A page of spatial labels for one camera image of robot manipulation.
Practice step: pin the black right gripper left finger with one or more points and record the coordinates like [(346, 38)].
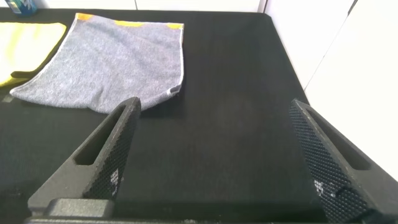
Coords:
[(93, 174)]

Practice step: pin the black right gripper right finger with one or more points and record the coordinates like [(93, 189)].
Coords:
[(342, 174)]

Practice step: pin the grey towel with orange marks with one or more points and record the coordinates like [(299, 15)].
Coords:
[(118, 65)]

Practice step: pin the yellow towel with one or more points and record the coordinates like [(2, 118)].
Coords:
[(25, 46)]

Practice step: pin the blue and green drink can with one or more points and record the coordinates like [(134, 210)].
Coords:
[(21, 6)]

